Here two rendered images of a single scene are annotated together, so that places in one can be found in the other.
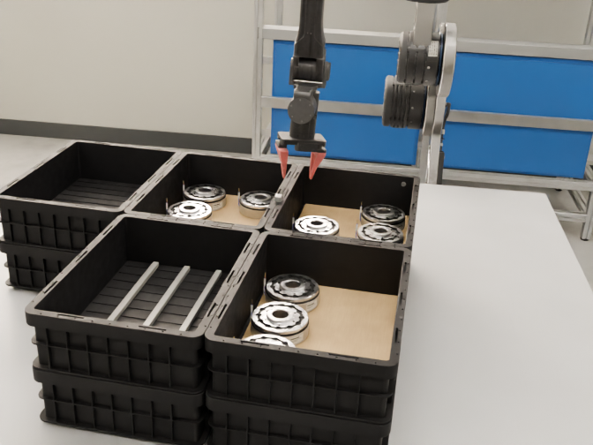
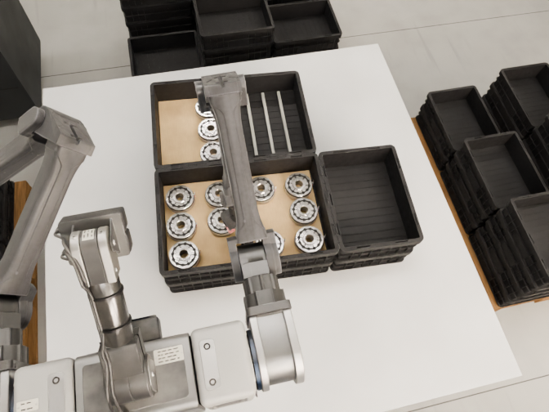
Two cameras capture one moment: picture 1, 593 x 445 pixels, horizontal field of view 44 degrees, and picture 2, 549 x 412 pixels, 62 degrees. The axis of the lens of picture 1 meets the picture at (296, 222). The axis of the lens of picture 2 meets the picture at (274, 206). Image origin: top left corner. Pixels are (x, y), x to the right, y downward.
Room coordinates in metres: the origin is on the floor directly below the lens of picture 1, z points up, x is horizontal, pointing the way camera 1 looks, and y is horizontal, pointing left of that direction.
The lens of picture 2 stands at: (2.19, -0.16, 2.36)
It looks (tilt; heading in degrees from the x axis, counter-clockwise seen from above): 64 degrees down; 155
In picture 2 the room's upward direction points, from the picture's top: 7 degrees clockwise
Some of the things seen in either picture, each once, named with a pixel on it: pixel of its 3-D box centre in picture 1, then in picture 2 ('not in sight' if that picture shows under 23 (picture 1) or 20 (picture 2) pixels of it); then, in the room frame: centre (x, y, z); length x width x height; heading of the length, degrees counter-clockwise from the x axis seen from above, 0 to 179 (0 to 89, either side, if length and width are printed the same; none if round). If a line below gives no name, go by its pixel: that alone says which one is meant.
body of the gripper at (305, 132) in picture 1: (303, 128); (238, 212); (1.60, 0.00, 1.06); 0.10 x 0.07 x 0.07; 101
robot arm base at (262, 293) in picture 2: not in sight; (264, 298); (1.98, -0.06, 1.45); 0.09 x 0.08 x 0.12; 84
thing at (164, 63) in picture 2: not in sight; (167, 66); (0.20, -0.03, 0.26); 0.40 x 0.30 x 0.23; 84
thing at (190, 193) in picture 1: (205, 192); (309, 239); (1.69, 0.23, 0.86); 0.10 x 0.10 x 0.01
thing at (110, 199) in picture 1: (96, 196); (364, 202); (1.62, 0.48, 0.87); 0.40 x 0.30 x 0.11; 170
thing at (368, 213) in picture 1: (383, 214); (184, 254); (1.61, -0.21, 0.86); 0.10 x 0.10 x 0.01
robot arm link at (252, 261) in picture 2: not in sight; (253, 266); (1.90, -0.06, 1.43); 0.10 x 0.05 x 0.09; 174
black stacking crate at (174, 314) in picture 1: (156, 296); (269, 122); (1.17, 0.25, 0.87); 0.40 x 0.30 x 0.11; 170
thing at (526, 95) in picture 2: not in sight; (523, 112); (1.15, 1.84, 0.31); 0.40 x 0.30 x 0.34; 174
